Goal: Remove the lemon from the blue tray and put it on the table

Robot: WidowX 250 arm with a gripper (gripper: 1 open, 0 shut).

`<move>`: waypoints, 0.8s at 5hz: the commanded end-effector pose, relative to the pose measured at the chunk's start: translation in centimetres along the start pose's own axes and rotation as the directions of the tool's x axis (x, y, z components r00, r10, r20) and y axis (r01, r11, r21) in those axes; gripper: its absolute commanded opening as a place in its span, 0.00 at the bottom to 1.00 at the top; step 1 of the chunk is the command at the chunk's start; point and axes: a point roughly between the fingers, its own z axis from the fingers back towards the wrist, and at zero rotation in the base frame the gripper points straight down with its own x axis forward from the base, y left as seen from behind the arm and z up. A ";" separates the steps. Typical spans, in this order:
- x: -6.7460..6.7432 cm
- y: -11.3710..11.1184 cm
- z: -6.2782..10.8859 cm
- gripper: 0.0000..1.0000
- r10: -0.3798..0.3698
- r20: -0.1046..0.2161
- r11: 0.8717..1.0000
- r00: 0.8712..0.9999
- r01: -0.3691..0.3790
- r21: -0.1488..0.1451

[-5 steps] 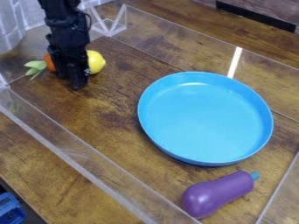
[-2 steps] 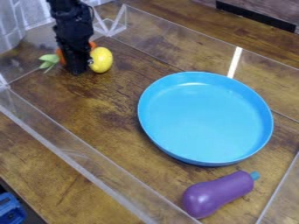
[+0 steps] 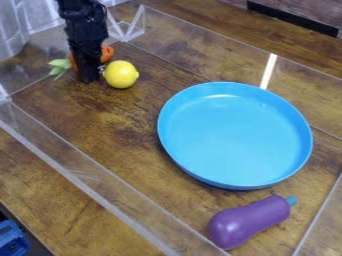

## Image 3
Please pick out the blue plastic object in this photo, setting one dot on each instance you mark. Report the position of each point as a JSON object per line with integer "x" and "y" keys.
{"x": 14, "y": 242}

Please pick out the purple toy eggplant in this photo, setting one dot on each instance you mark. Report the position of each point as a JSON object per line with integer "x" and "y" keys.
{"x": 235, "y": 225}

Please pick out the yellow toy lemon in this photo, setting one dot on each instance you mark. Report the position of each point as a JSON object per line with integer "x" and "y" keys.
{"x": 121, "y": 74}

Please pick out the blue round tray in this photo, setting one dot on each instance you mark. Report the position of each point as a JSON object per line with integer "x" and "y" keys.
{"x": 236, "y": 136}

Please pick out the clear acrylic enclosure wall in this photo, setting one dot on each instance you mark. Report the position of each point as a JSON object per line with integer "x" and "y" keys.
{"x": 86, "y": 176}

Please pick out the orange toy carrot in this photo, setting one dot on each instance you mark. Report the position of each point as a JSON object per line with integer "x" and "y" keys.
{"x": 62, "y": 65}

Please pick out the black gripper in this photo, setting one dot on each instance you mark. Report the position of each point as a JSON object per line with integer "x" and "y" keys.
{"x": 86, "y": 30}

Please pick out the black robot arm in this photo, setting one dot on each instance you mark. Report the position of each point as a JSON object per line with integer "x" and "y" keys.
{"x": 86, "y": 30}

